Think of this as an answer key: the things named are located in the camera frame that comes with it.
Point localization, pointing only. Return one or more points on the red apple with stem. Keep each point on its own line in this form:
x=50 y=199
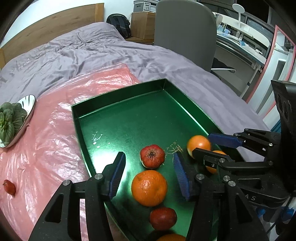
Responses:
x=9 y=187

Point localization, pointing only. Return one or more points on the white patterned plate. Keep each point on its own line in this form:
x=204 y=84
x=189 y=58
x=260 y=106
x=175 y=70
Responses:
x=28 y=103

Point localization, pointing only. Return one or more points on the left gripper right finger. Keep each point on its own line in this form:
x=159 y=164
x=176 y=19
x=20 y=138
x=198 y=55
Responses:
x=237 y=219

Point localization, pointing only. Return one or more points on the wooden nightstand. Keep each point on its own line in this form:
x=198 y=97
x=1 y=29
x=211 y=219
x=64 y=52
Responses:
x=142 y=28

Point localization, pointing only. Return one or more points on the green leafy cabbage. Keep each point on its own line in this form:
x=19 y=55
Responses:
x=12 y=118

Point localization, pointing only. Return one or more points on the pink plastic sheet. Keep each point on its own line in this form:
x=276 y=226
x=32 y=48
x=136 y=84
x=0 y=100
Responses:
x=48 y=152

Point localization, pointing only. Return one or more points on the black backpack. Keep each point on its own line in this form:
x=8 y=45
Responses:
x=121 y=23

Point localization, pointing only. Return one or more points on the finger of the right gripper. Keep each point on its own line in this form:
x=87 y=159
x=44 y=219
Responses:
x=260 y=142
x=242 y=172

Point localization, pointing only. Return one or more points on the green metal tray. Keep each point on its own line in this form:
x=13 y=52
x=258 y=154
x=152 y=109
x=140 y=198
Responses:
x=127 y=120

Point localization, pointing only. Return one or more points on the white desk lamp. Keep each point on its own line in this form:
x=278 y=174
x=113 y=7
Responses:
x=240 y=10

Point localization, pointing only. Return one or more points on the right gloved hand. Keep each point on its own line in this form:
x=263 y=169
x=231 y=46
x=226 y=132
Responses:
x=268 y=216

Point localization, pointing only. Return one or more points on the white desk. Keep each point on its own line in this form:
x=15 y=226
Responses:
x=241 y=51

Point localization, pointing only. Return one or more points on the pink framed mirror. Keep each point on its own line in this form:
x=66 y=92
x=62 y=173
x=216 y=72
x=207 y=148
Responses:
x=278 y=66

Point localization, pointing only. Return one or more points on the grey storage box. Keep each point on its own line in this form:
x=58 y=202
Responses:
x=145 y=5

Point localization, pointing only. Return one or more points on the grey office chair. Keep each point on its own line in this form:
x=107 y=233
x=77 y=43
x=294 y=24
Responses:
x=189 y=29

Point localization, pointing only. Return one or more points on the large orange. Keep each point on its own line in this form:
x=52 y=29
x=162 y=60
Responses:
x=149 y=188
x=198 y=141

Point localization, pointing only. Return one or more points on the wooden headboard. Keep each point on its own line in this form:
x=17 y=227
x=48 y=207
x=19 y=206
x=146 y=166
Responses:
x=50 y=27

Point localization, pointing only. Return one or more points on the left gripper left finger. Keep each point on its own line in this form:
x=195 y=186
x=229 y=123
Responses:
x=60 y=220

